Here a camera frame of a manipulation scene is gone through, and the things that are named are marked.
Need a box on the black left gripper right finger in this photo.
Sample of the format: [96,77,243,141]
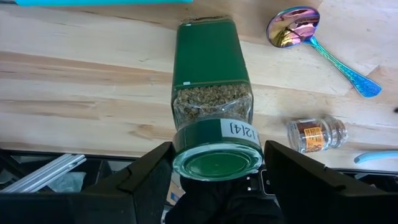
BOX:
[263,139,398,224]

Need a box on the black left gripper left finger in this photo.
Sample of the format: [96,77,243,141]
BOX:
[0,141,175,224]

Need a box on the small saffron glass jar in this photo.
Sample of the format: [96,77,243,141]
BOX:
[286,115,349,154]

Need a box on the rainbow iridescent spoon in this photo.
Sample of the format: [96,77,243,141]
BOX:
[266,6,382,99]

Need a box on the black table frame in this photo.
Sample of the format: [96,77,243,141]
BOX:
[0,146,398,206]

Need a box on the spoon with light-blue handle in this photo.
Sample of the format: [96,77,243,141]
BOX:
[353,150,398,165]

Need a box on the spoon with green handle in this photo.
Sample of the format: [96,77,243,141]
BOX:
[14,0,194,7]

